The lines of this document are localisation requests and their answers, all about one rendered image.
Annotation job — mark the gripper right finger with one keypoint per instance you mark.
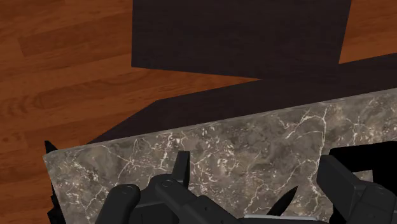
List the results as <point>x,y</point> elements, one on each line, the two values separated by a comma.
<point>350,189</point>

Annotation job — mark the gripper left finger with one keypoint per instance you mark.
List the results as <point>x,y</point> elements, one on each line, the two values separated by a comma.
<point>183,201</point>

